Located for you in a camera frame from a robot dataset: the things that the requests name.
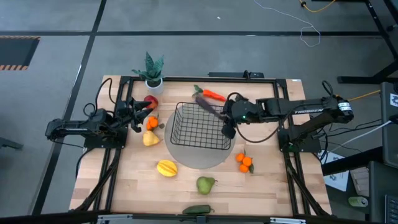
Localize white printed paper sheet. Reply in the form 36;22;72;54
323;151;351;192

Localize black computer tower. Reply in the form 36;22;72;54
379;81;398;169

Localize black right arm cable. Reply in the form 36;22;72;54
234;119;289;144

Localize thick white cable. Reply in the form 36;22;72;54
337;119;393;149

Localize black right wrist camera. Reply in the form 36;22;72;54
221;123;237;140

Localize yellow extension cord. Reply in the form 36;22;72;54
347;89;382;102

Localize black furniture foot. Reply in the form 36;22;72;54
0;136;24;150

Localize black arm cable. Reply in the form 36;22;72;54
234;119;289;144
82;77;113;118

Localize black hazard-striped floor mat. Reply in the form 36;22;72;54
0;35;41;72

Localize snake plant in white pot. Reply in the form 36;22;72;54
131;51;165;96

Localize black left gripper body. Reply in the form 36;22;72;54
116;96;139;128

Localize thin white floor cable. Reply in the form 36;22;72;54
253;0;322;48

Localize green drink can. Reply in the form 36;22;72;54
348;196;369;208

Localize black aluminium table frame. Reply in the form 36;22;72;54
70;75;332;218

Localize black desk leg frame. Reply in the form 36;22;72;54
337;0;398;85

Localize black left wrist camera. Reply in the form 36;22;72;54
129;119;143;134

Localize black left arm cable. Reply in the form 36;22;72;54
82;77;113;118

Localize brown cardboard piece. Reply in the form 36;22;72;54
350;167;371;197

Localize black keyboard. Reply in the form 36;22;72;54
384;194;398;223

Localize round grey mat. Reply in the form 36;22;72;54
164;102;236;170

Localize green toy pepper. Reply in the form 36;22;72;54
182;204;215;215

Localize black cabinet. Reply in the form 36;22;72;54
368;161;398;224

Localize silver metal bracket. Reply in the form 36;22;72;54
269;217;307;224
96;213;134;224

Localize orange tangerine cluster with leaves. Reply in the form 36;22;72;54
235;149;255;174
146;113;165;131

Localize red toy apple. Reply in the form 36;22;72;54
143;95;159;110

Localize yellow toy starfruit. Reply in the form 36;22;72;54
156;159;178;178

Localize black wire basket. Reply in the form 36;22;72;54
170;101;233;151

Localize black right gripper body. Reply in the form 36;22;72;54
223;93;250;125

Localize purple toy eggplant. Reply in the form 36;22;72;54
195;96;225;121

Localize yellow cable with black plug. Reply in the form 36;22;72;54
298;0;337;14

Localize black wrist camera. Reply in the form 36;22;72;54
221;123;237;140
129;119;143;134

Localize green toy pear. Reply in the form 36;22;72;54
196;175;218;196

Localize black desk edge bar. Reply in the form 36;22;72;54
322;146;383;177

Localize orange toy carrot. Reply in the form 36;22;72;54
192;84;227;103

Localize yellow toy pear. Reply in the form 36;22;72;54
142;130;162;147

